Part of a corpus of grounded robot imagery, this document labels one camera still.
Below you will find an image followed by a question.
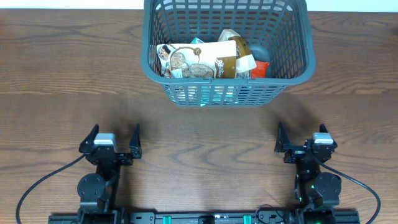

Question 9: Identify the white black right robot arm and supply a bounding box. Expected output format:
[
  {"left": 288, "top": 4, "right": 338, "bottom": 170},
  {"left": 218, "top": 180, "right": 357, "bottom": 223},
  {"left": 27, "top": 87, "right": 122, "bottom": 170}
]
[{"left": 274, "top": 123, "right": 341, "bottom": 223}]

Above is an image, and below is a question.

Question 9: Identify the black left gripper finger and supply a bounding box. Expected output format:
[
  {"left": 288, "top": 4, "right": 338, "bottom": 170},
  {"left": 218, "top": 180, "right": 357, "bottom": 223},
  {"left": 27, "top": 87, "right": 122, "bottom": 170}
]
[
  {"left": 78, "top": 124, "right": 99, "bottom": 153},
  {"left": 129, "top": 124, "right": 142, "bottom": 159}
]

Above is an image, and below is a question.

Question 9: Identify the red orange cracker package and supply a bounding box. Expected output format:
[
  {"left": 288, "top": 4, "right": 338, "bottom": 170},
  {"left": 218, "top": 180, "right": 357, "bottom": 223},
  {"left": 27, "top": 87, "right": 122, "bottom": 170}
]
[{"left": 251, "top": 60, "right": 270, "bottom": 79}]

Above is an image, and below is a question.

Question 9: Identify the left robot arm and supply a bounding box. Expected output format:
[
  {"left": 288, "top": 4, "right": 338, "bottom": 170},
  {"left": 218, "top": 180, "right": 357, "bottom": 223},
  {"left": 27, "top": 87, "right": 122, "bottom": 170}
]
[{"left": 77, "top": 124, "right": 142, "bottom": 223}]

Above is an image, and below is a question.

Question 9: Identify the grey plastic lattice basket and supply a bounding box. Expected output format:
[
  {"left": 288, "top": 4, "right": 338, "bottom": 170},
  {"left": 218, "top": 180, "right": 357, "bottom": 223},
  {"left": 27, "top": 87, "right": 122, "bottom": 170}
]
[{"left": 141, "top": 0, "right": 316, "bottom": 106}]

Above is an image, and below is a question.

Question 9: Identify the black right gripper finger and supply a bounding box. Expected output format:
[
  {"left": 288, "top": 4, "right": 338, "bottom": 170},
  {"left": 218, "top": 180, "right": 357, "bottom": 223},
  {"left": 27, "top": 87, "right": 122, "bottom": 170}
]
[
  {"left": 274, "top": 122, "right": 290, "bottom": 152},
  {"left": 319, "top": 123, "right": 338, "bottom": 149}
]

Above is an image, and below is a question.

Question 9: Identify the Kleenex tissue multipack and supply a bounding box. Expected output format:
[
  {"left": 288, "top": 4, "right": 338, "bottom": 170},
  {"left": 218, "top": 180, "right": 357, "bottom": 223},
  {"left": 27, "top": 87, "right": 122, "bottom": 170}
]
[{"left": 191, "top": 37, "right": 204, "bottom": 44}]

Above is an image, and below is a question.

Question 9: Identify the teal snack packet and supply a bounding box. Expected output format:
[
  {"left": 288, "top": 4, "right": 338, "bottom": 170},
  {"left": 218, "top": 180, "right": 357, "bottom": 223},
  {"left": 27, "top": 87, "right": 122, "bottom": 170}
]
[{"left": 200, "top": 85, "right": 238, "bottom": 107}]

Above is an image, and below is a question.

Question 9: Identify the beige brown-label snack pouch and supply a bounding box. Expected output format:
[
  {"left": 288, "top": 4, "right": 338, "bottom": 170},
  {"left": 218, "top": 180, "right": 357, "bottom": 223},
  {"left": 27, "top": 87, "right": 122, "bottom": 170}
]
[{"left": 156, "top": 40, "right": 237, "bottom": 79}]

